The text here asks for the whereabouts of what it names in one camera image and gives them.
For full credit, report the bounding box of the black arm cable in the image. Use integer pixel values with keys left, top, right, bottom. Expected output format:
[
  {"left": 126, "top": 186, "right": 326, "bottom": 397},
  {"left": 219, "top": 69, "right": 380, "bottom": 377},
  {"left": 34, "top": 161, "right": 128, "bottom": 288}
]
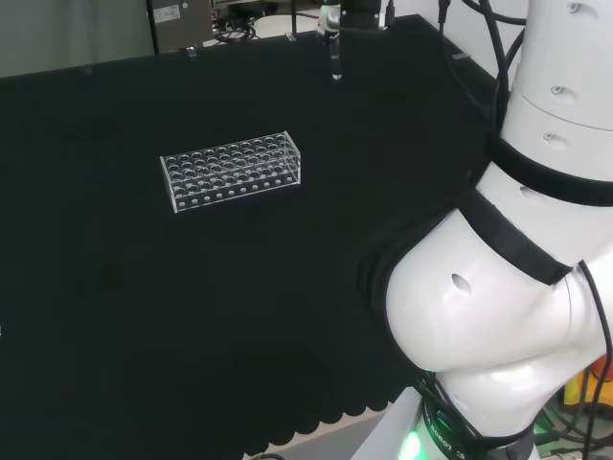
[{"left": 437, "top": 0, "right": 529, "bottom": 127}]

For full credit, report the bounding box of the clear glass test tube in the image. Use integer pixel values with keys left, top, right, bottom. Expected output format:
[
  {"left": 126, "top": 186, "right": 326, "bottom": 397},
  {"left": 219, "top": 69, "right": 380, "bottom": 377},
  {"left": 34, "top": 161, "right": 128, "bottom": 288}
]
[{"left": 329, "top": 34, "right": 344, "bottom": 81}]

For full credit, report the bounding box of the yellow stop button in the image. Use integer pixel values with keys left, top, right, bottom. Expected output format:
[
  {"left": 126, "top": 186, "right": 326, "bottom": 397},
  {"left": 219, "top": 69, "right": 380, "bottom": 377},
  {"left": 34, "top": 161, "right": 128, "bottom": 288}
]
[{"left": 562, "top": 357, "right": 613, "bottom": 409}]

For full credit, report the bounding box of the thin black cable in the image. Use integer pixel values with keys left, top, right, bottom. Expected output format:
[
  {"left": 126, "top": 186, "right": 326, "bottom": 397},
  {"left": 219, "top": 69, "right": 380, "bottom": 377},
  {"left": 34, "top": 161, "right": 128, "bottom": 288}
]
[{"left": 577, "top": 260, "right": 613, "bottom": 460}]

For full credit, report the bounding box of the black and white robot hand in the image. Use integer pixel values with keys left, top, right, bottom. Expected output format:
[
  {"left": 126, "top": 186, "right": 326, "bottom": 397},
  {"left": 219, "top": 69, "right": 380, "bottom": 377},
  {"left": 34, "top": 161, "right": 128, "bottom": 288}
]
[{"left": 315, "top": 0, "right": 396, "bottom": 40}]

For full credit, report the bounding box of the grey cabinet with label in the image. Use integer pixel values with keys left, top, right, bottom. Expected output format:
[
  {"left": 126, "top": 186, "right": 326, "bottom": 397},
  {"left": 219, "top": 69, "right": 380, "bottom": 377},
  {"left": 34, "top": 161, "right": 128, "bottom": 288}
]
[{"left": 146, "top": 0, "right": 213, "bottom": 57}]

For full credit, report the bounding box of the black bench cloth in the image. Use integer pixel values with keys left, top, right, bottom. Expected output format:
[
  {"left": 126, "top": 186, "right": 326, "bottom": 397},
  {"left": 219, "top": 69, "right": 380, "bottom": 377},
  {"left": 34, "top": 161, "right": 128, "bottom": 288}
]
[{"left": 0, "top": 12, "right": 510, "bottom": 460}]

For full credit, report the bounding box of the clear acrylic test tube rack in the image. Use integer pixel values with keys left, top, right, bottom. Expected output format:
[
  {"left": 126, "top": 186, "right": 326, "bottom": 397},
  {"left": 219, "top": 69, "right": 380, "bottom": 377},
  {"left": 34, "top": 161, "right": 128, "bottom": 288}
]
[{"left": 159, "top": 129, "right": 303, "bottom": 214}]

